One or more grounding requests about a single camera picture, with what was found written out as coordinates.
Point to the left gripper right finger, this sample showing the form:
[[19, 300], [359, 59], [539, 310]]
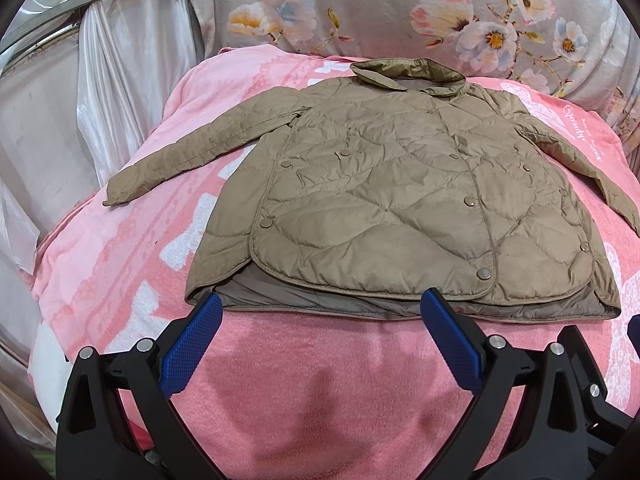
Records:
[[535, 414]]

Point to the khaki quilted jacket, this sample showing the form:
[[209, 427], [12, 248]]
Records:
[[359, 193]]

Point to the grey floral quilt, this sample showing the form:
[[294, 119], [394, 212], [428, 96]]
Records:
[[585, 51]]

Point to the white satin curtain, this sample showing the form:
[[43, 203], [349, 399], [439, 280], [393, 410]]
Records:
[[79, 96]]

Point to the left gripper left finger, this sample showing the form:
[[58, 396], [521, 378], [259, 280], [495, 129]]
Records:
[[95, 440]]

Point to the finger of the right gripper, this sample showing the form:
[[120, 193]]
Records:
[[633, 332]]

